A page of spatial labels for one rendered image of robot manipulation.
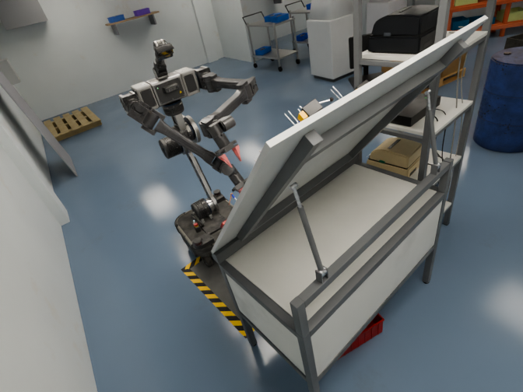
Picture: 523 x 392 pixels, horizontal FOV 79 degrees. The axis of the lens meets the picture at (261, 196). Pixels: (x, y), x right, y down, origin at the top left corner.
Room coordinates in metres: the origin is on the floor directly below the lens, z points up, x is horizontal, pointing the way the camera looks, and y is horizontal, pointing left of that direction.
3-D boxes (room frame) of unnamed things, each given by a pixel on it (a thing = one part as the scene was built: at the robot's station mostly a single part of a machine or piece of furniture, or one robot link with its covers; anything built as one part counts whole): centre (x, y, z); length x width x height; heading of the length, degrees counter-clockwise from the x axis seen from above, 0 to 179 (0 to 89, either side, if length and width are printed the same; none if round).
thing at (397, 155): (1.84, -0.96, 0.76); 0.30 x 0.21 x 0.20; 37
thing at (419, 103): (1.87, -0.99, 1.09); 0.35 x 0.33 x 0.07; 123
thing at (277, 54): (7.71, -0.99, 0.54); 1.15 x 0.67 x 1.08; 26
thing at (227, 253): (1.51, -0.19, 0.83); 1.18 x 0.06 x 0.06; 123
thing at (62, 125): (6.65, 3.43, 0.06); 1.41 x 0.97 x 0.13; 27
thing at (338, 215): (1.24, -0.36, 0.60); 1.17 x 0.58 x 0.40; 123
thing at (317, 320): (1.25, -0.36, 0.40); 1.18 x 0.60 x 0.80; 123
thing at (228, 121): (1.42, 0.12, 1.42); 0.12 x 0.12 x 0.09; 34
